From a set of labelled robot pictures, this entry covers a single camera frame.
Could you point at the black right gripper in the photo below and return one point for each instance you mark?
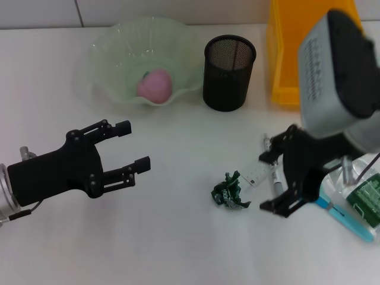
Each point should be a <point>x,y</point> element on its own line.
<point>305,160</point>

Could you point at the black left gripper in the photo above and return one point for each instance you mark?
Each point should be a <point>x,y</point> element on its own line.
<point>59,175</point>

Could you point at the clear plastic ruler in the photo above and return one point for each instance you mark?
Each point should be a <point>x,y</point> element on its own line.
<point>256,175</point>

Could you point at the green plastic wrapper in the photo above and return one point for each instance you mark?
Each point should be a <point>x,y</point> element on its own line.
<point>227,191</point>

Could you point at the pink peach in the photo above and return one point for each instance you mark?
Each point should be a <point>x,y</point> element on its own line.
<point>155,86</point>

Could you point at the clear green label water bottle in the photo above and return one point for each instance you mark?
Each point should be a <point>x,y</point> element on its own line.
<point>368,199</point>

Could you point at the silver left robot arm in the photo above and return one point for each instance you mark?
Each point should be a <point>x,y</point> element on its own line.
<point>6,196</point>

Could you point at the grey white ballpoint pen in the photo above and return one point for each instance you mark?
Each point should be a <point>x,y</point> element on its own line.
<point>277,182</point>

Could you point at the green glass fruit bowl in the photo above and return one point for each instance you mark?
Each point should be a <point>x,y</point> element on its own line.
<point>127,59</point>

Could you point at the black mesh pen holder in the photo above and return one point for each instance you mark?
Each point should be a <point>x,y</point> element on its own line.
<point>227,80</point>

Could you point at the yellow plastic bin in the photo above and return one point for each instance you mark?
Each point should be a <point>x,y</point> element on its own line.
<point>285,59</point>

